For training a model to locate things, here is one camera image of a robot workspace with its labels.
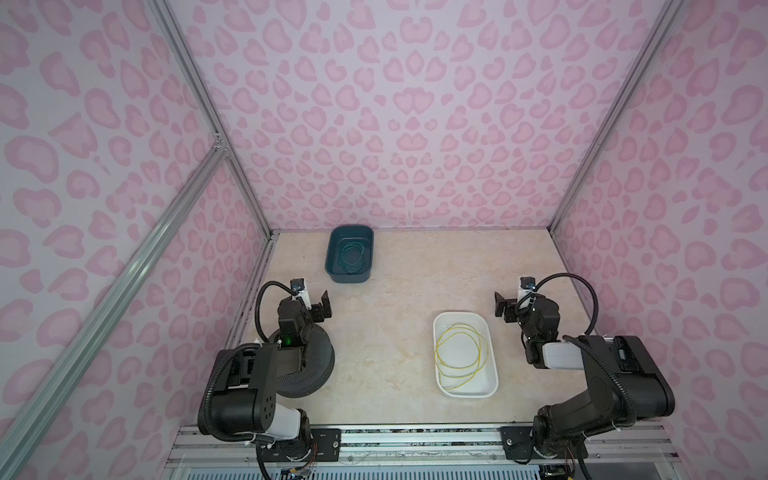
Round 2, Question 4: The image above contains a white plastic tray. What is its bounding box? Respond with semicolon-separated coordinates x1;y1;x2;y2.
433;311;499;399

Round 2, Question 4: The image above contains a yellow cable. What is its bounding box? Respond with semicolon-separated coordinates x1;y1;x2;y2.
434;322;490;381

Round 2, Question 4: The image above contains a dark grey cable spool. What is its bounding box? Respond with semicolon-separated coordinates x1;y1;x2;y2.
276;326;335;398

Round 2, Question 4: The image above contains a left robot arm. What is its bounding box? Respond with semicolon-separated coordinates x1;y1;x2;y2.
197;292;338;471

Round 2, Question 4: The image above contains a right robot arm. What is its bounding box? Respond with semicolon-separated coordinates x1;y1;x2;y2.
494;290;675;465

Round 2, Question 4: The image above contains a dark teal plastic bin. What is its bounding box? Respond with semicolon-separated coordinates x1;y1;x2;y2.
325;224;374;284

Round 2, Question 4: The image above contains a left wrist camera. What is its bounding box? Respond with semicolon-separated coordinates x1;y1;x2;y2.
290;278;312;310

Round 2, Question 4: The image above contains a green cable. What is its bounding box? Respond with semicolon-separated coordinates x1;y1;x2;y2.
335;238;367;269

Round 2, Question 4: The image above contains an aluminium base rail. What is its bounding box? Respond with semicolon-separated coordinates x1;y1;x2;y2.
161;422;685;480

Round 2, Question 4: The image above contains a diagonal aluminium frame strut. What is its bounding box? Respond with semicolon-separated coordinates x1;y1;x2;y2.
1;147;227;479

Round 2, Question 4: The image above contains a left aluminium frame strut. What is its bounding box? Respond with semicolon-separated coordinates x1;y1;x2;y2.
146;0;273;240

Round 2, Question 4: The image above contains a right aluminium frame strut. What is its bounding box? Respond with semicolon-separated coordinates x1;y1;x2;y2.
547;0;687;237

